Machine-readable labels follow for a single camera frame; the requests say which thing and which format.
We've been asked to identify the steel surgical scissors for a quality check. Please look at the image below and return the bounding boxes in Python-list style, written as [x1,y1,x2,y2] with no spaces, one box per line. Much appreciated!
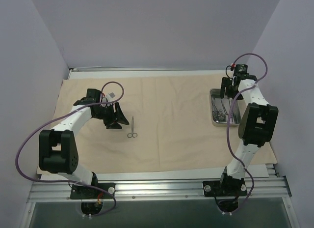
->
[127,116,138,139]

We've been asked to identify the steel instrument tray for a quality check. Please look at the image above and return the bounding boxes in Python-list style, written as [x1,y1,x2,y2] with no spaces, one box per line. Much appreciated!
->
[209,88,241,127]

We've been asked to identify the steel surgical forceps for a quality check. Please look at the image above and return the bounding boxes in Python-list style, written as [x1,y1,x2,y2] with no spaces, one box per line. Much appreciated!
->
[211,98,225,122]

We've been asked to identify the beige cloth wrap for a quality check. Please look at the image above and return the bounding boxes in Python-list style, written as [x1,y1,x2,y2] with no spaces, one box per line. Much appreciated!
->
[36,74,278,174]

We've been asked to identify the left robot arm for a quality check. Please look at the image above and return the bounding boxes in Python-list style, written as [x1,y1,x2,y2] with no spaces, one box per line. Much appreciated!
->
[39,88,129,198]

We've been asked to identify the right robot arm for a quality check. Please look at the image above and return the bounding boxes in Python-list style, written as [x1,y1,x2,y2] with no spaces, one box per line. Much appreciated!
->
[218,64,279,195]

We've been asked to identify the steel clamp in tray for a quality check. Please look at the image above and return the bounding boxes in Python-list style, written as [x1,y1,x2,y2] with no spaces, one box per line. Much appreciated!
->
[221,98,230,121]

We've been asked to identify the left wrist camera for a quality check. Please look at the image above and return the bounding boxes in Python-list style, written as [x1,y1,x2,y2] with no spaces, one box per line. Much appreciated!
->
[102,92,115,103]

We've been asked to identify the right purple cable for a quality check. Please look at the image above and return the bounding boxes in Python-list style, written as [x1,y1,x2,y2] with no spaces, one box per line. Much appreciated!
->
[226,53,268,214]

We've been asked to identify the purple cable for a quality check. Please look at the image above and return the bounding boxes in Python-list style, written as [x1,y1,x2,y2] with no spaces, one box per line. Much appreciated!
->
[226,53,268,214]
[15,82,125,216]

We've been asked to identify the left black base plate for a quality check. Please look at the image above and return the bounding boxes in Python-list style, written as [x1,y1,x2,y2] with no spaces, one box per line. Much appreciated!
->
[70,182,116,200]

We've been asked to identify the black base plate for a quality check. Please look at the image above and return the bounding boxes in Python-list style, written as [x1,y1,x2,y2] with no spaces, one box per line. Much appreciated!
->
[70,182,116,200]
[202,180,248,197]

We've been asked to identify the aluminium front rail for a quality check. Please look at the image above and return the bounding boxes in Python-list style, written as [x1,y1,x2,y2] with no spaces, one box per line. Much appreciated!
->
[27,177,290,202]

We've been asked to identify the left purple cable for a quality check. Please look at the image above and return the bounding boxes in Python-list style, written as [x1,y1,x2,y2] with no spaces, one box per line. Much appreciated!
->
[15,82,125,216]

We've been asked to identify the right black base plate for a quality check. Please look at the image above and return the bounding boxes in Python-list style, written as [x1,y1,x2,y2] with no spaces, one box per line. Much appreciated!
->
[202,180,248,197]

